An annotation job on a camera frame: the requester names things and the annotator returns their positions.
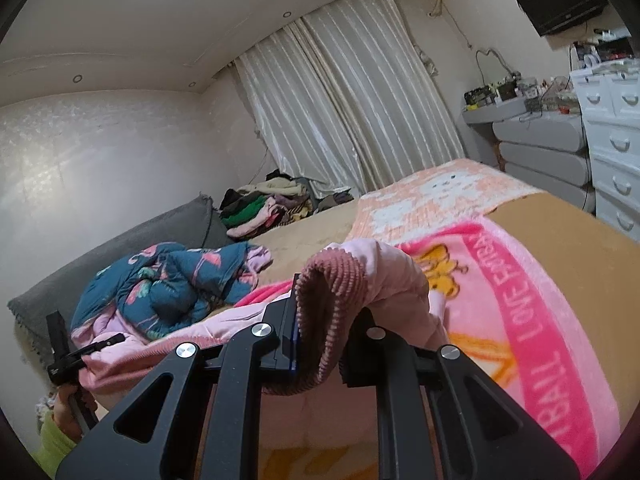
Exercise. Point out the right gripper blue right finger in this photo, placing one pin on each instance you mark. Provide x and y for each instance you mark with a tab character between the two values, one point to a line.
440	416

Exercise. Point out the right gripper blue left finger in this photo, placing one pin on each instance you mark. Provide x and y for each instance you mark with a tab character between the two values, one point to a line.
196	414

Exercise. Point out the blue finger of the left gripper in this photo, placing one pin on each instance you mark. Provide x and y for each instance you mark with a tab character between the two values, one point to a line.
97	346

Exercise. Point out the pink quilted jacket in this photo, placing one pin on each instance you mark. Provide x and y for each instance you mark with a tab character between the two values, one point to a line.
334	286

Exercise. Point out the green sleeve forearm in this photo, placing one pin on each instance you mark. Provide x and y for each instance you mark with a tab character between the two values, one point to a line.
54	446

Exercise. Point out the pile of folded clothes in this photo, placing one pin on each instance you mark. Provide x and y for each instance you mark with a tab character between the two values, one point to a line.
279	200

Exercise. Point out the person left hand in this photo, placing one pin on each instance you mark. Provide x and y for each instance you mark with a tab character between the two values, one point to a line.
63	414

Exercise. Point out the blue flamingo comforter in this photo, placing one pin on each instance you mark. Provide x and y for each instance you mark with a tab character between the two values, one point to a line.
164	288

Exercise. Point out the pink cartoon fleece blanket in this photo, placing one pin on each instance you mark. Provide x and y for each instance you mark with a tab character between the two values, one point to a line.
505	313

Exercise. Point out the grey quilted headboard cushion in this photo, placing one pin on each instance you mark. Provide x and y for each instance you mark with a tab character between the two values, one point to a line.
194	224

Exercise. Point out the tan bed sheet mattress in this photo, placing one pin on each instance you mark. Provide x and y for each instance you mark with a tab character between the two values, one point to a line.
597	270

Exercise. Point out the peach white knitted blanket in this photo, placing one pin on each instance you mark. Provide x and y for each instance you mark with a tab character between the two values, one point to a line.
432	199

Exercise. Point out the grey curved drawer dresser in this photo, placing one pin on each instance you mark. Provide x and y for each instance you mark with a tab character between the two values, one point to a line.
545	149

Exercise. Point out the white striped curtain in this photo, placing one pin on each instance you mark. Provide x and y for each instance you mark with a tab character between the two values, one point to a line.
342	99

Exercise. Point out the clutter on dresser top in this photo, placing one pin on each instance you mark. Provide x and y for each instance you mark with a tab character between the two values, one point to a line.
554	95

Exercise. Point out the white drawer chest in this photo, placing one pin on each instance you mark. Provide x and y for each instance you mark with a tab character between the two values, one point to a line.
608	96

